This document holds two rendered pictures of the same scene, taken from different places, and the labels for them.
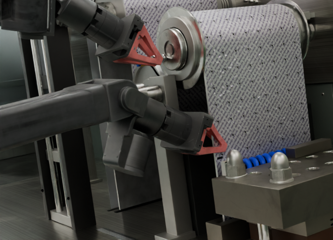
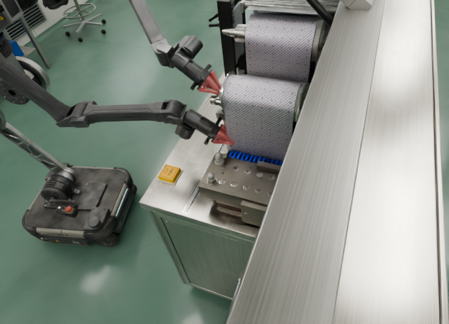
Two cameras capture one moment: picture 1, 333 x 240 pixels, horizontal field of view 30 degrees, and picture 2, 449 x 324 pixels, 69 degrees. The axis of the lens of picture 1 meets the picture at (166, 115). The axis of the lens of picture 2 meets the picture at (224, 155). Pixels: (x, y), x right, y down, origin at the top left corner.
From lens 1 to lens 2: 1.24 m
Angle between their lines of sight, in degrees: 66
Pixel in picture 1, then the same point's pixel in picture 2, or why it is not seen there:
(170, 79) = not seen: hidden behind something
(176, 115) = (202, 127)
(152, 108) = (189, 121)
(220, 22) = (239, 95)
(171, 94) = not seen: hidden behind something
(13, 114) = (121, 113)
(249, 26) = (256, 103)
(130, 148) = (180, 129)
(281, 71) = (274, 128)
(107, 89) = (160, 114)
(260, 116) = (256, 140)
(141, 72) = not seen: hidden behind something
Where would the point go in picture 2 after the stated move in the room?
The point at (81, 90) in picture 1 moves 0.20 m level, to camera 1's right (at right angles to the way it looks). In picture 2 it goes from (151, 110) to (179, 140)
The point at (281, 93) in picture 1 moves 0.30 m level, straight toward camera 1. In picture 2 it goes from (272, 137) to (192, 170)
